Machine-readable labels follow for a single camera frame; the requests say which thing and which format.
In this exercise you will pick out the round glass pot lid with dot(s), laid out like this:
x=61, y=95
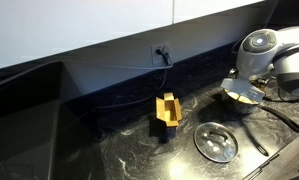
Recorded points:
x=215, y=143

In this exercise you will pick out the blue Barilla pasta box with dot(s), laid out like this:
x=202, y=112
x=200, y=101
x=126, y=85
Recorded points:
x=169, y=110

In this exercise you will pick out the glossy black box appliance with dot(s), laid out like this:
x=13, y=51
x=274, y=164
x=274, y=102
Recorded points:
x=22, y=133

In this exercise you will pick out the white wall power outlet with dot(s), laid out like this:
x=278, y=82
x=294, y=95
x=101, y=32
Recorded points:
x=154, y=60

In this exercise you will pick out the white wall cabinet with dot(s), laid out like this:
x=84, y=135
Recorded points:
x=72, y=26

